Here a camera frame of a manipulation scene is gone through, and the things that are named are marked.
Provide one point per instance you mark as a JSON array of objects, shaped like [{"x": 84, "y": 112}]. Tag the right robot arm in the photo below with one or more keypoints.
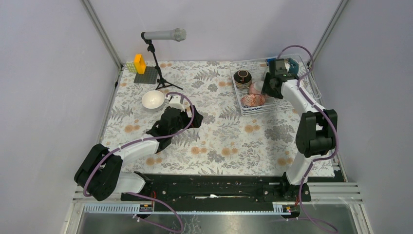
[{"x": 309, "y": 129}]

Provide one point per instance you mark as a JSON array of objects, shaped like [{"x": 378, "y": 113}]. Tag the grey building base plate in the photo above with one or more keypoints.
[{"x": 150, "y": 76}]

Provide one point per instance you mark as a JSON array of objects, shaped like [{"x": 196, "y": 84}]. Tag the black gold striped bowl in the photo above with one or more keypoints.
[{"x": 243, "y": 79}]

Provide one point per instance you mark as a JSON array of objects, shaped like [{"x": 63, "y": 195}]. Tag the dark teal floral bowl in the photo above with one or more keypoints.
[{"x": 294, "y": 66}]

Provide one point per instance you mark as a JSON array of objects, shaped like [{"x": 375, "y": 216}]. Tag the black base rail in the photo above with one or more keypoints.
[{"x": 220, "y": 193}]

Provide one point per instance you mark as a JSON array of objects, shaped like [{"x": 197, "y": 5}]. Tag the grey microphone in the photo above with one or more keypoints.
[{"x": 177, "y": 34}]

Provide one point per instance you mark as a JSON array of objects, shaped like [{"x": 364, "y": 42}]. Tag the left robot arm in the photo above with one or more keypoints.
[{"x": 100, "y": 173}]

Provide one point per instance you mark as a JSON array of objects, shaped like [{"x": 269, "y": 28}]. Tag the pale green toy block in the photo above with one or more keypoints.
[{"x": 131, "y": 67}]

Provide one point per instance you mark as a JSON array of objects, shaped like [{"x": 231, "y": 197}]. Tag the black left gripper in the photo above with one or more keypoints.
[{"x": 197, "y": 120}]

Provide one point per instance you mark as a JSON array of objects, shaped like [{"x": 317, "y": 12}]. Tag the yellow toy block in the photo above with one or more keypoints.
[{"x": 140, "y": 64}]

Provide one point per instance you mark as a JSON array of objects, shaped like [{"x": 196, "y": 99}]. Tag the plain white bowl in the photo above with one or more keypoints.
[{"x": 153, "y": 100}]

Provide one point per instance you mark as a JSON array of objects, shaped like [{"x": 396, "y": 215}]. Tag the white wire dish rack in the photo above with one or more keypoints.
[{"x": 290, "y": 89}]

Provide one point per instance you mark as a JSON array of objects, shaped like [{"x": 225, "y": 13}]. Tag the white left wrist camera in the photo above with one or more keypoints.
[{"x": 177, "y": 102}]

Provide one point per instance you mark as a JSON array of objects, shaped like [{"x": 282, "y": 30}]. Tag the blue white patterned bowl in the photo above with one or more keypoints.
[{"x": 252, "y": 102}]

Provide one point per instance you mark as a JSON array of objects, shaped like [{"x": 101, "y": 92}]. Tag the floral patterned table mat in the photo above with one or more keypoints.
[{"x": 129, "y": 120}]

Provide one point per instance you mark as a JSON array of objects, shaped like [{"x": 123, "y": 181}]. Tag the pink patterned bowl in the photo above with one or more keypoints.
[{"x": 256, "y": 88}]

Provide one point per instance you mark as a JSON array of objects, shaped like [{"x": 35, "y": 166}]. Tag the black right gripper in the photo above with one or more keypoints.
[{"x": 266, "y": 90}]

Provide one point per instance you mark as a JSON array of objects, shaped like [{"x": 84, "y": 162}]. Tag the black microphone tripod stand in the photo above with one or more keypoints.
[{"x": 161, "y": 81}]

